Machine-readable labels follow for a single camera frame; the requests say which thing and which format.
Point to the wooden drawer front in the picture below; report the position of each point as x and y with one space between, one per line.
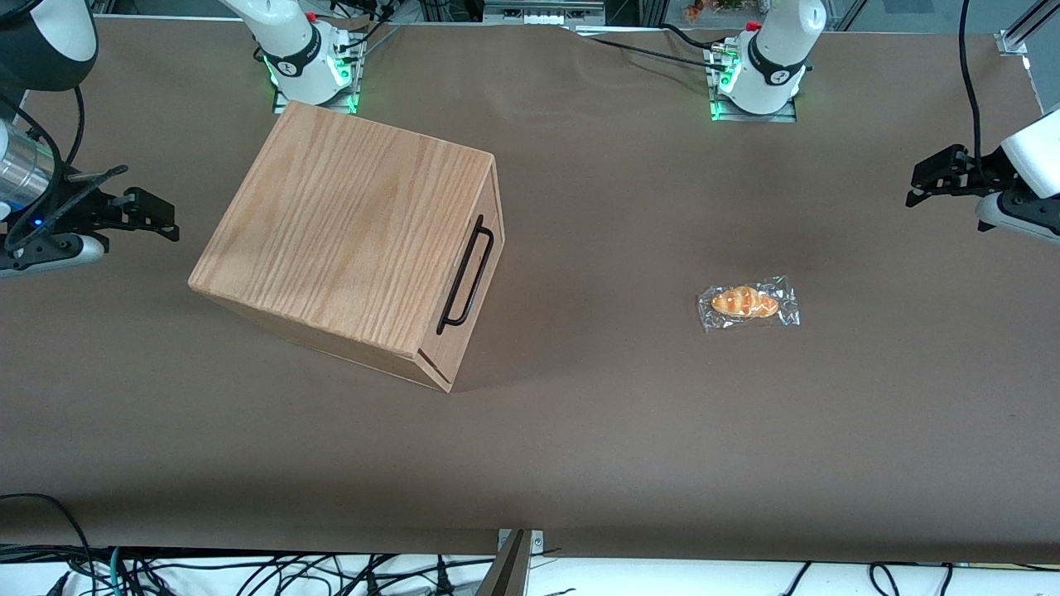
476 314

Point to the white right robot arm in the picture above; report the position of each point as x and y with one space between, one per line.
290 41

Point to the dark camera post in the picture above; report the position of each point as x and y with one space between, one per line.
507 575

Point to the plastic wrapped bread roll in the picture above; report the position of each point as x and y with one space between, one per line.
745 302

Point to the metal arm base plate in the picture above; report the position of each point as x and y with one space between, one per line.
352 91
778 117

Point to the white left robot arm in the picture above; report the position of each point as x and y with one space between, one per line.
770 58

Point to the wooden drawer cabinet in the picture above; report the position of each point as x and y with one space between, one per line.
331 232

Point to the small orange object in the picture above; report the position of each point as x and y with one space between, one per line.
694 10

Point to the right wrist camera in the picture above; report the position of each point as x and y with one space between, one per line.
58 255

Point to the grey equipment box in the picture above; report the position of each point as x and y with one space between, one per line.
542 10

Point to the aluminium frame profile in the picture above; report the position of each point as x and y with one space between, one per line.
1023 29

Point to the table cover sheet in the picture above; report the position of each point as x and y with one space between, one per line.
580 455

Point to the small metal bracket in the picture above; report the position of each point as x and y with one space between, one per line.
537 540

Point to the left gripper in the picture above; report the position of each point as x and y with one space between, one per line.
968 176

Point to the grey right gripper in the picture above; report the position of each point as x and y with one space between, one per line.
73 206

